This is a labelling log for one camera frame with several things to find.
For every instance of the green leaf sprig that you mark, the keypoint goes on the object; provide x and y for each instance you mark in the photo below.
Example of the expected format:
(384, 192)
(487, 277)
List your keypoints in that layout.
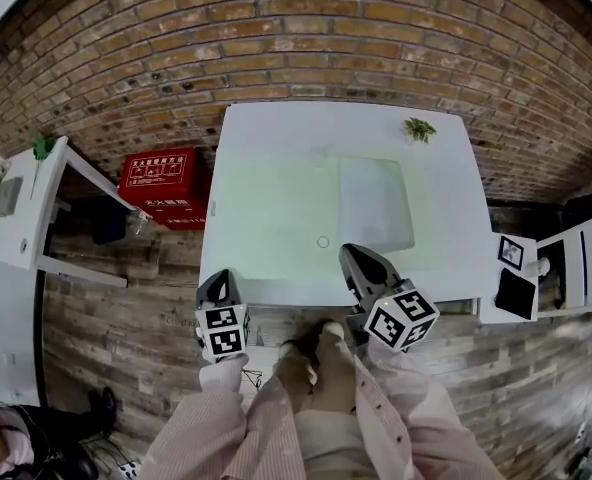
(43, 148)

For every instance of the person's shoe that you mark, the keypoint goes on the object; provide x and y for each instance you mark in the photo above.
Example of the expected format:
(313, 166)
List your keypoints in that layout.
(288, 348)
(333, 328)

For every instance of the person's left forearm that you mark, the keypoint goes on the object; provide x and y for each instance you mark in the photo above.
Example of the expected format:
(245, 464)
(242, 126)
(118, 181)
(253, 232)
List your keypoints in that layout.
(211, 408)

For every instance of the red fire equipment box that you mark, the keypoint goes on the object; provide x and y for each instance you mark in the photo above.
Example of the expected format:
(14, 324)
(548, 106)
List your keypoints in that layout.
(163, 188)

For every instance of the small white figurine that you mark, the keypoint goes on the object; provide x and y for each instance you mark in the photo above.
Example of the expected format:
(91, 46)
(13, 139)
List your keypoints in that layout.
(540, 266)

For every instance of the person's left shoe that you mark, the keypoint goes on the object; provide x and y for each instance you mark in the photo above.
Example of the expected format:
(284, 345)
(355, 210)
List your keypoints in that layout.
(288, 348)

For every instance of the person's pink striped shirt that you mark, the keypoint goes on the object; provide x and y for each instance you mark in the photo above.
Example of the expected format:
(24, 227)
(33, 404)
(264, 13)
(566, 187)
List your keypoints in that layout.
(378, 418)

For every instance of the white chair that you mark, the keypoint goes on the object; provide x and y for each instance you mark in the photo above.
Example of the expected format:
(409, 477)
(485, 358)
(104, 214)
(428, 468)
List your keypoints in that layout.
(571, 273)

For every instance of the person's legs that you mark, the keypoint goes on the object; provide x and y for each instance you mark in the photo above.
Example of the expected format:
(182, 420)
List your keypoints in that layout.
(321, 383)

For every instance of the black framed picture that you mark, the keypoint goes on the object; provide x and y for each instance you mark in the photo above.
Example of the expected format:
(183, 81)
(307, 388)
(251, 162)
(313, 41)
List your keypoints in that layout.
(511, 253)

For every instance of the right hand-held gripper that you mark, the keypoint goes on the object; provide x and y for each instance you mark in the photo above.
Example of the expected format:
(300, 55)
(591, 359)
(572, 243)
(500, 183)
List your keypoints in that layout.
(401, 318)

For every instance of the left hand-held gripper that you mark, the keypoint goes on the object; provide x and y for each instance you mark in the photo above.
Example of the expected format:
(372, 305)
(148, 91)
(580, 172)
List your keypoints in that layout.
(223, 333)

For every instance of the white power strip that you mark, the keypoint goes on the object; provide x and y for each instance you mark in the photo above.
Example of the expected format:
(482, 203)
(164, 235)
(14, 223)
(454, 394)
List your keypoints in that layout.
(128, 469)

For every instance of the small succulent plant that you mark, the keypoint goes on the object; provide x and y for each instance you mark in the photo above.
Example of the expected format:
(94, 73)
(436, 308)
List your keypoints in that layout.
(420, 130)

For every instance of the dark bin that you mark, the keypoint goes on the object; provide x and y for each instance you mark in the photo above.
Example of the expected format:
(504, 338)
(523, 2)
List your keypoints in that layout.
(108, 223)

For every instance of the grey document holder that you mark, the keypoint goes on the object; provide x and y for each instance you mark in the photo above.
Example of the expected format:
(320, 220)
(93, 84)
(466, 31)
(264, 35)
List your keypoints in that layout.
(7, 197)

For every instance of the black flat pad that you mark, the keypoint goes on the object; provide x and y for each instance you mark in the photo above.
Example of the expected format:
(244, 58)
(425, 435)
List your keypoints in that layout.
(516, 295)

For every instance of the small dried plant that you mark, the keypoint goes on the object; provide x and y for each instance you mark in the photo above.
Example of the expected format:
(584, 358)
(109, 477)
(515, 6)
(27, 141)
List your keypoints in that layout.
(1, 174)

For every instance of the white table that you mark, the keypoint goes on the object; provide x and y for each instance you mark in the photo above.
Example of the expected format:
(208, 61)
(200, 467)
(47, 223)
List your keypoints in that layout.
(451, 193)

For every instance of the person's right forearm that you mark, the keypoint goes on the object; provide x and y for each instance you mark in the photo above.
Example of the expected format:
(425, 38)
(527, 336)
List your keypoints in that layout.
(416, 393)

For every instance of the person's right shoe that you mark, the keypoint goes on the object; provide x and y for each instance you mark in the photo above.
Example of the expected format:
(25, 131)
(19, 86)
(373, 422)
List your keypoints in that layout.
(333, 328)

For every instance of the white side desk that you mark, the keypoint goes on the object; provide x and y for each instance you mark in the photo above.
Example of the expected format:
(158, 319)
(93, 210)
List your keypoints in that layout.
(21, 228)

